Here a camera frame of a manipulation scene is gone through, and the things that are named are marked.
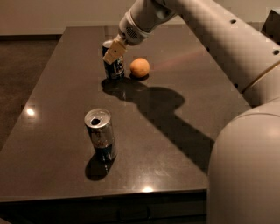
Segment blue pepsi can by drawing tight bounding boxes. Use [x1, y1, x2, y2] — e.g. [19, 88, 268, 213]
[101, 40, 124, 81]

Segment orange fruit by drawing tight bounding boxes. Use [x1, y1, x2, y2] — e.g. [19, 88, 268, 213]
[129, 58, 150, 78]

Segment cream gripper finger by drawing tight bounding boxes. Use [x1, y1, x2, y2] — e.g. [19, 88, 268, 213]
[103, 35, 127, 65]

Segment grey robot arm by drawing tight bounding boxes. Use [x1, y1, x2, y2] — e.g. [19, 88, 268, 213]
[103, 0, 280, 224]

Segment dark cabinet drawers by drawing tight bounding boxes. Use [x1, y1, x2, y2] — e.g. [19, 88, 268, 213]
[0, 192, 207, 224]

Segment silver red bull can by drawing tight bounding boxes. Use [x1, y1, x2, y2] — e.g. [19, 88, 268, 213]
[84, 108, 117, 162]

